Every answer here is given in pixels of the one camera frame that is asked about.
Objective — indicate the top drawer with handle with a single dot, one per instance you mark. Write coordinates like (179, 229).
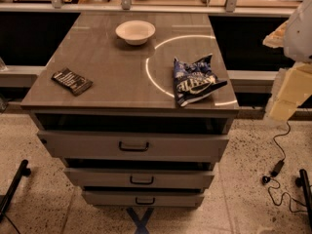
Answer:
(134, 146)

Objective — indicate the drawer with handle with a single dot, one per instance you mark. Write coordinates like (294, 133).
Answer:
(143, 199)
(134, 146)
(140, 178)

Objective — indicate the middle drawer with handle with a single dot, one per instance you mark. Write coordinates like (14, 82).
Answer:
(140, 178)

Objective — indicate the rxbar chocolate bar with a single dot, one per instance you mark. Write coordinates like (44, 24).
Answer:
(74, 83)

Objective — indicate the grey drawer cabinet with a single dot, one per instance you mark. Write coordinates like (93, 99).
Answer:
(132, 89)

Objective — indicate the blue chip bag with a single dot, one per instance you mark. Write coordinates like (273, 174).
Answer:
(194, 81)

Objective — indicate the black stand leg left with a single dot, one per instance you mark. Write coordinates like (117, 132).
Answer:
(6, 199)

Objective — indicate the foam gripper body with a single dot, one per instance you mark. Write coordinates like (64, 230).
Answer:
(298, 36)

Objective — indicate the black stand leg right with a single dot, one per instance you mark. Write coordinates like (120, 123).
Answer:
(303, 182)

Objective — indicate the black stand leg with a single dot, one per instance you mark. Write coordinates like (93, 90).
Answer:
(6, 199)
(303, 182)

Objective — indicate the bottom drawer with handle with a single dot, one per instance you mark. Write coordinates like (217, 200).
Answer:
(143, 199)

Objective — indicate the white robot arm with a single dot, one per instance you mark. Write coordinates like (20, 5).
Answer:
(295, 37)

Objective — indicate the blue tape cross marker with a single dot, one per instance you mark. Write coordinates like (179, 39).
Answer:
(140, 222)

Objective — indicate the white ceramic bowl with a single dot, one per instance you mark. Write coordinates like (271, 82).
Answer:
(135, 32)

